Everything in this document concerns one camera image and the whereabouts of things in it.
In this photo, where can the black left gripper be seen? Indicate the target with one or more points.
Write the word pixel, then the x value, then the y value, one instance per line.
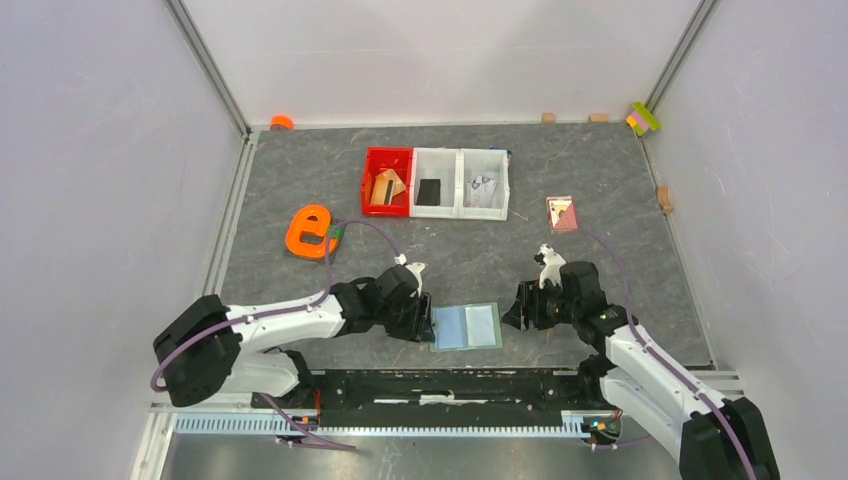
pixel 419 328

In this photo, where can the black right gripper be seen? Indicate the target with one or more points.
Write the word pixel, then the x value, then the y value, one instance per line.
pixel 519 313

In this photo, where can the gold credit card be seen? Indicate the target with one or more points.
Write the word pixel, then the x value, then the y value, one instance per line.
pixel 400 186
pixel 383 187

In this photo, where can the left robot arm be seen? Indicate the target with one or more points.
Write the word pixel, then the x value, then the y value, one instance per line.
pixel 213 348

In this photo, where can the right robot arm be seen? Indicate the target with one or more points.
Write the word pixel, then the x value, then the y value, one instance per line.
pixel 709 435

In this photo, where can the red playing card box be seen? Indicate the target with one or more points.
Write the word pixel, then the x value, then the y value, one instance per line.
pixel 562 214

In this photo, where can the black card in bin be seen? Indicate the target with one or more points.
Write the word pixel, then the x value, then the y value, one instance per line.
pixel 429 192

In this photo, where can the green toy brick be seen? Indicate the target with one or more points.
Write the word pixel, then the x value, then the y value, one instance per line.
pixel 335 232

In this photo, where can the white bin right compartment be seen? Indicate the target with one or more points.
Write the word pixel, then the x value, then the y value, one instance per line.
pixel 491 163

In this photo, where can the white bin compartment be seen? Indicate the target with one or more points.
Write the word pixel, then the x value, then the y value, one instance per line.
pixel 441 163
pixel 491 163

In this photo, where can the orange curved toy track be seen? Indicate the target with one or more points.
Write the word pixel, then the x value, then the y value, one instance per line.
pixel 308 236

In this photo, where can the white bin left compartment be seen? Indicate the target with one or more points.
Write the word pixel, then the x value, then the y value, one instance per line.
pixel 441 163

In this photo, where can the red plastic bin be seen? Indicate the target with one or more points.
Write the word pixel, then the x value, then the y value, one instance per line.
pixel 377 160

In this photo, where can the wooden arch block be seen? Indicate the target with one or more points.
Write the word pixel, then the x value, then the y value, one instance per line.
pixel 664 200

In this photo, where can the wooden block right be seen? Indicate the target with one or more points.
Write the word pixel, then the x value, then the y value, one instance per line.
pixel 598 118

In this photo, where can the multicolour toy brick stack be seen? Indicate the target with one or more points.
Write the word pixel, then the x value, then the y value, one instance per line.
pixel 641 120

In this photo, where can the orange tape roll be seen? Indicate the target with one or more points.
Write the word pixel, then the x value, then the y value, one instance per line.
pixel 281 122

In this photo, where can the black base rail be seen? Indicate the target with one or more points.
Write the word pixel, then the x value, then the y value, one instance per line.
pixel 542 388

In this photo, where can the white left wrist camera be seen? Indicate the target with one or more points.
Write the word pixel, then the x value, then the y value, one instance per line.
pixel 416 268

